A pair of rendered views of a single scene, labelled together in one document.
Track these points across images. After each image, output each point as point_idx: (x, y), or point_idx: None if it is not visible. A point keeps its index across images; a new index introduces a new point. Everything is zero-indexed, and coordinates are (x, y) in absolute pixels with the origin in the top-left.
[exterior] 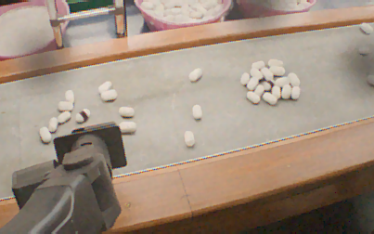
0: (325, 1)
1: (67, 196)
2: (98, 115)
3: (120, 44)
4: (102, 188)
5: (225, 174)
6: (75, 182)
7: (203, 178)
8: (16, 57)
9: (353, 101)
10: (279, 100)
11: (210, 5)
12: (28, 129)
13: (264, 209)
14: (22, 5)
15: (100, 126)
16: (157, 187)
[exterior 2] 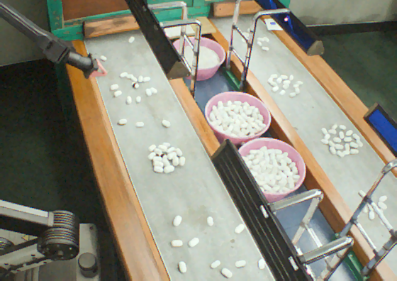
0: (292, 223)
1: (42, 33)
2: (137, 91)
3: (183, 90)
4: (52, 47)
5: (99, 131)
6: (48, 35)
7: (97, 123)
8: None
9: (157, 205)
10: (152, 162)
11: (237, 132)
12: (127, 70)
13: (90, 162)
14: None
15: (94, 62)
16: (93, 109)
